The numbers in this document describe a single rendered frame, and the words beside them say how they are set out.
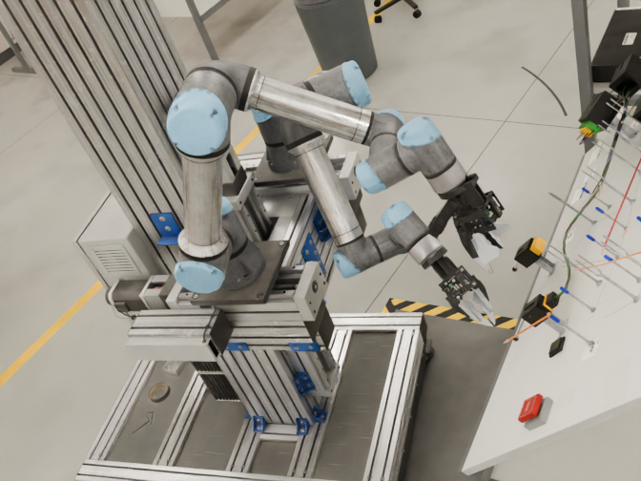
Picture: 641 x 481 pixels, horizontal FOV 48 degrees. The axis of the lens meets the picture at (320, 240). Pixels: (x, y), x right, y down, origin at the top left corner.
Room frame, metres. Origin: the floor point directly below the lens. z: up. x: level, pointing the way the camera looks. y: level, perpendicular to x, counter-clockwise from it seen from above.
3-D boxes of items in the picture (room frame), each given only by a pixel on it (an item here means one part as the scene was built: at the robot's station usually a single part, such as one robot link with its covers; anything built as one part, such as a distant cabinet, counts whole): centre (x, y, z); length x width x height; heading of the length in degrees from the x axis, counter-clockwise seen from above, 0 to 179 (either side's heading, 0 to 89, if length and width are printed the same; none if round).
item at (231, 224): (1.52, 0.23, 1.33); 0.13 x 0.12 x 0.14; 159
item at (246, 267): (1.53, 0.23, 1.21); 0.15 x 0.15 x 0.10
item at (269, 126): (1.96, -0.02, 1.33); 0.13 x 0.12 x 0.14; 95
